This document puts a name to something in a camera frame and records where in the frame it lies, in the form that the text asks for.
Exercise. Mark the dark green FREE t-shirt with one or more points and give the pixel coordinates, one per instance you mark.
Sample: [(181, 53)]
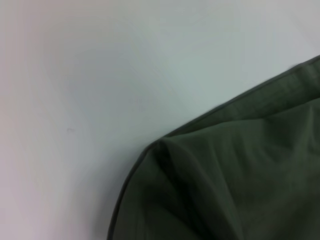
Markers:
[(237, 175)]

